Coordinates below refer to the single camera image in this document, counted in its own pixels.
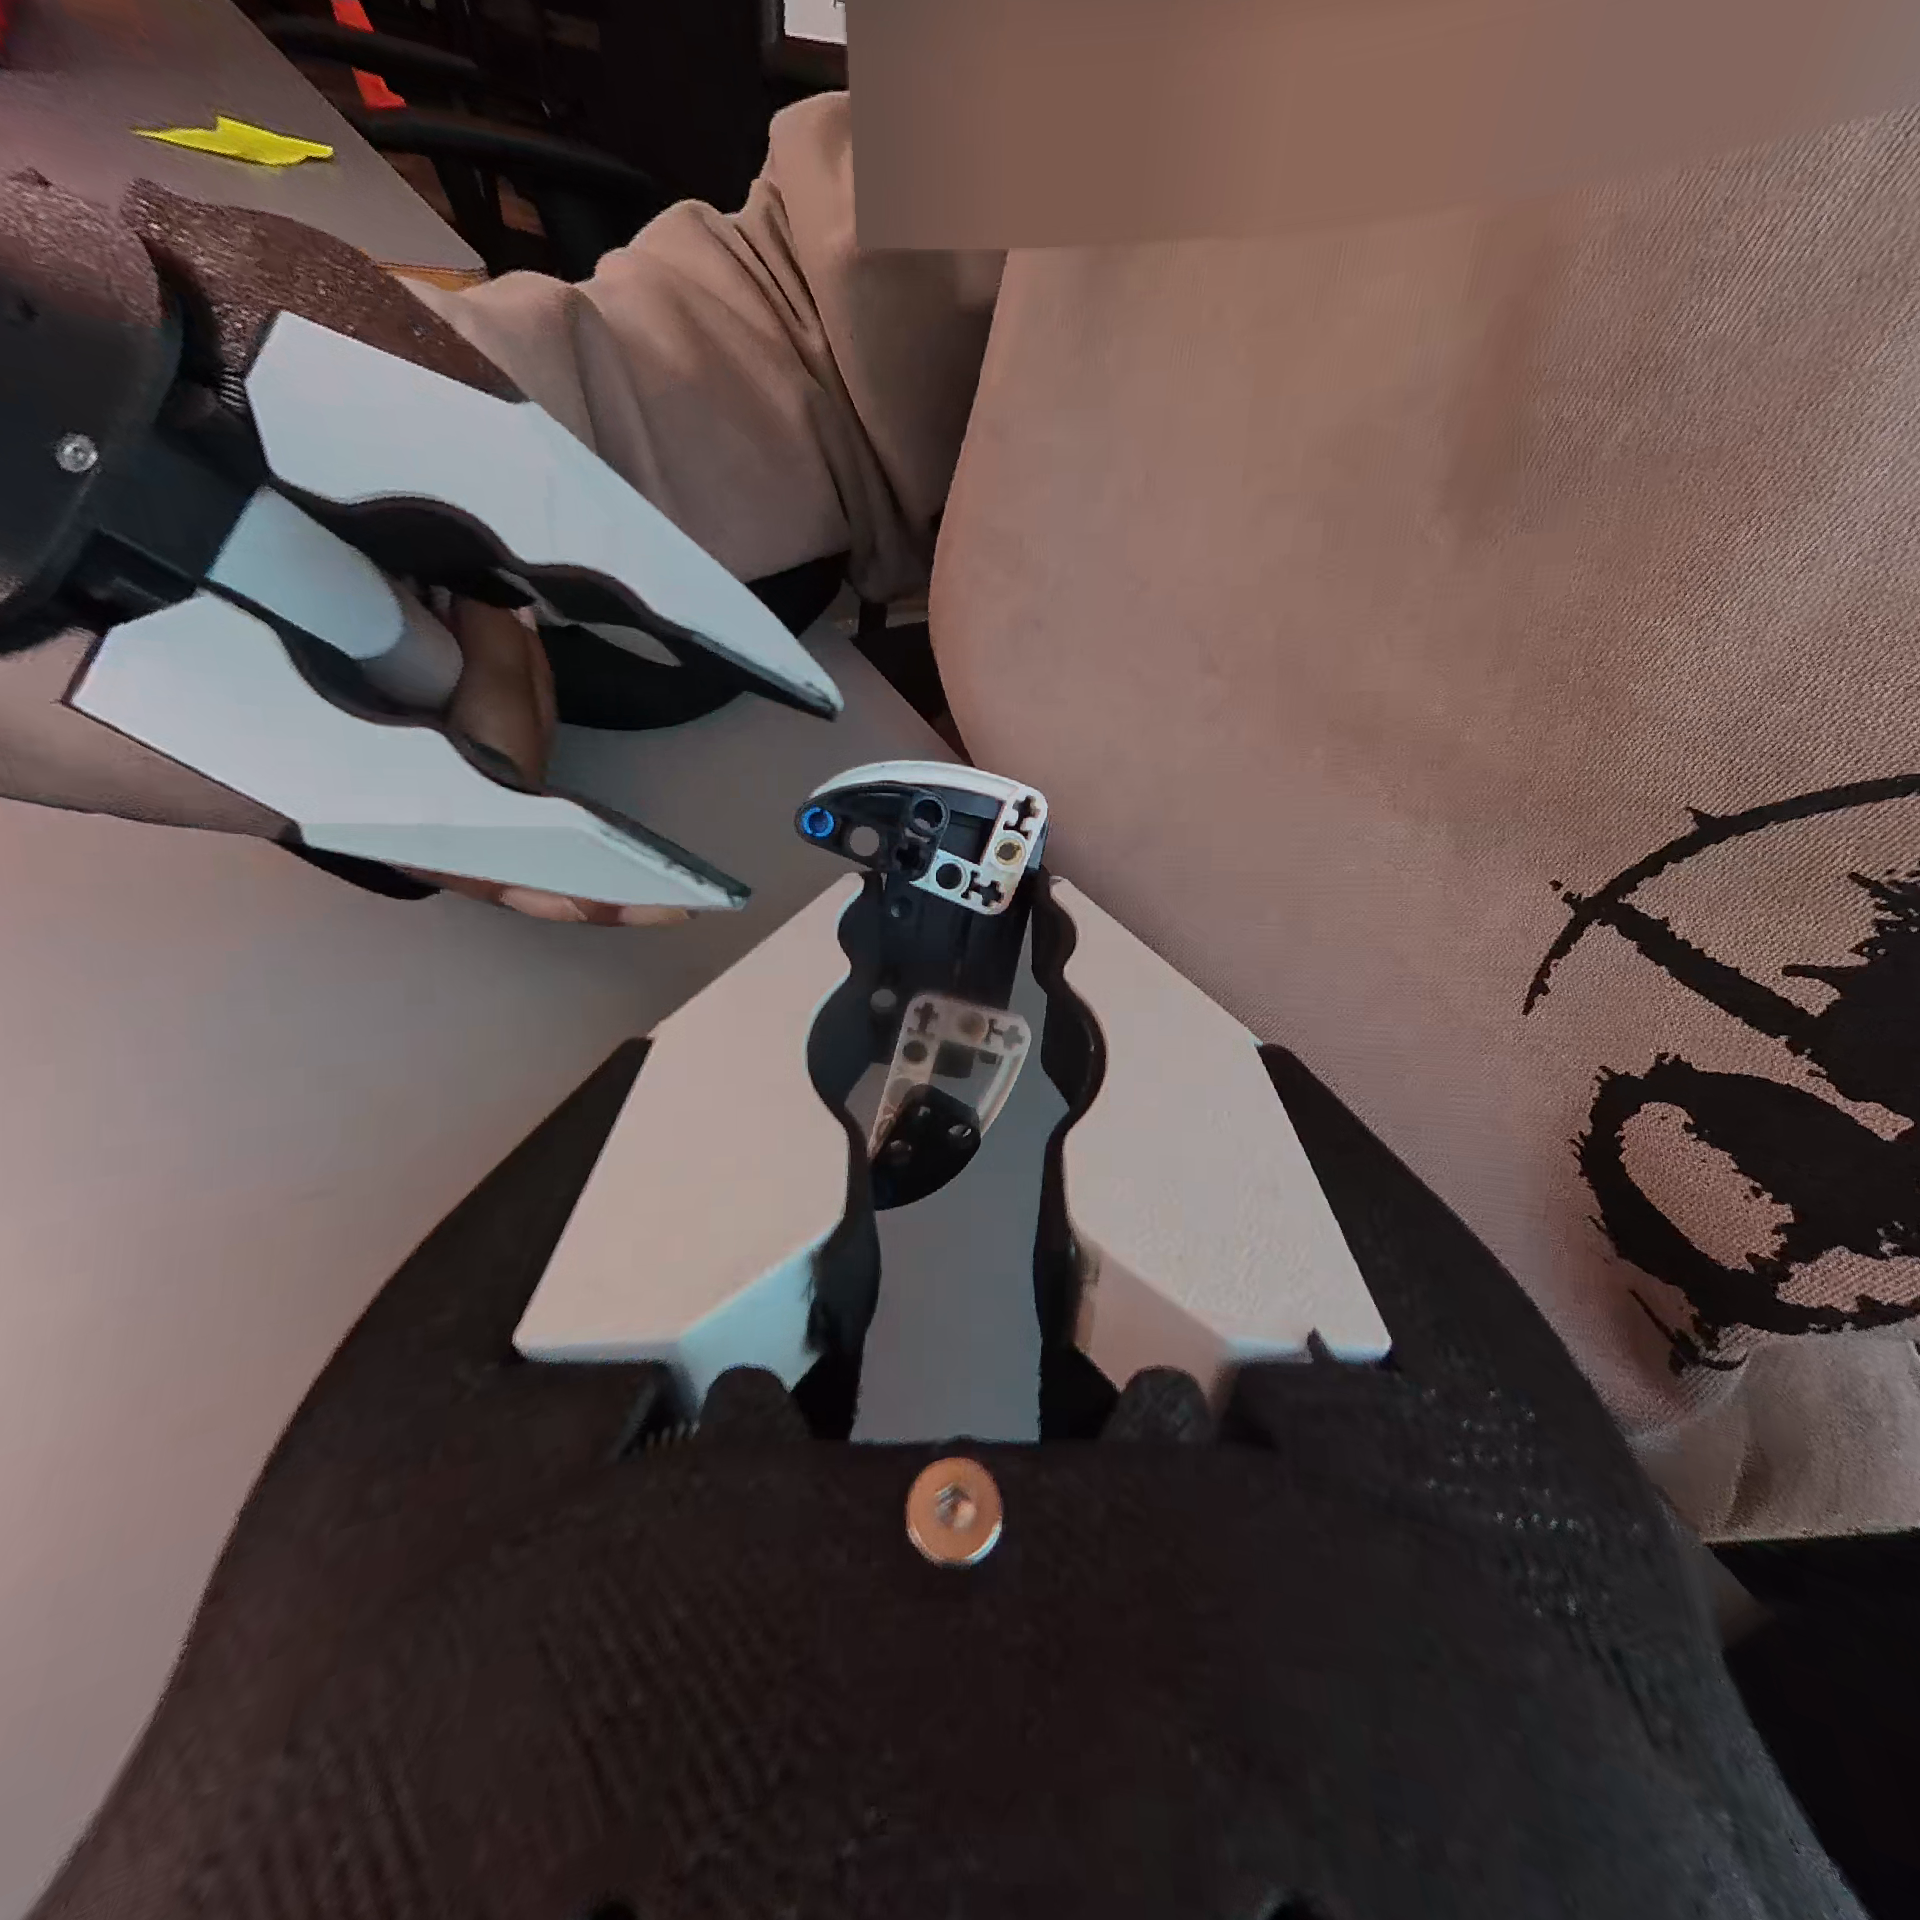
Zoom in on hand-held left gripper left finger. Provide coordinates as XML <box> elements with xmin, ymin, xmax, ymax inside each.
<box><xmin>516</xmin><ymin>874</ymin><xmax>884</xmax><ymax>1418</ymax></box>

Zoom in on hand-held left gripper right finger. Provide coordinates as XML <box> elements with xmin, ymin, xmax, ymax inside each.
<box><xmin>1036</xmin><ymin>874</ymin><xmax>1392</xmax><ymax>1406</ymax></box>

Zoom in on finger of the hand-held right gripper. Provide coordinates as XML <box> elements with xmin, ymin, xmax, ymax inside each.
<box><xmin>66</xmin><ymin>593</ymin><xmax>753</xmax><ymax>914</ymax></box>
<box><xmin>244</xmin><ymin>310</ymin><xmax>844</xmax><ymax>721</ymax></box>

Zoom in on black white lego subassembly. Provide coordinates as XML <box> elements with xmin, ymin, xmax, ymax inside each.
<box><xmin>794</xmin><ymin>762</ymin><xmax>1052</xmax><ymax>1217</ymax></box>

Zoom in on person's right forearm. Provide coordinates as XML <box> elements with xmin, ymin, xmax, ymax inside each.
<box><xmin>391</xmin><ymin>92</ymin><xmax>1009</xmax><ymax>603</ymax></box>

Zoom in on person's right hand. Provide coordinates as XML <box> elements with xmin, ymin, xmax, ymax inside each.
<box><xmin>427</xmin><ymin>593</ymin><xmax>707</xmax><ymax>925</ymax></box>

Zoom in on yellow paper scrap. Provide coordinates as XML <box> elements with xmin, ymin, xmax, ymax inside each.
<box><xmin>131</xmin><ymin>112</ymin><xmax>336</xmax><ymax>168</ymax></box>

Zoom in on black office chair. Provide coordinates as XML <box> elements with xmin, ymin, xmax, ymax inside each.
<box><xmin>353</xmin><ymin>0</ymin><xmax>782</xmax><ymax>279</ymax></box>

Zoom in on orange traffic cone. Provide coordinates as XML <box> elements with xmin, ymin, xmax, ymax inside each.
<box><xmin>324</xmin><ymin>0</ymin><xmax>410</xmax><ymax>111</ymax></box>

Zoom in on person's beige printed sweatshirt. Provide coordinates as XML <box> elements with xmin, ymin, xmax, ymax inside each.
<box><xmin>928</xmin><ymin>104</ymin><xmax>1920</xmax><ymax>1547</ymax></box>

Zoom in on person's dark pants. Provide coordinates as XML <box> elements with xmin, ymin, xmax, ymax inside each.
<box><xmin>1710</xmin><ymin>1531</ymin><xmax>1920</xmax><ymax>1920</ymax></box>

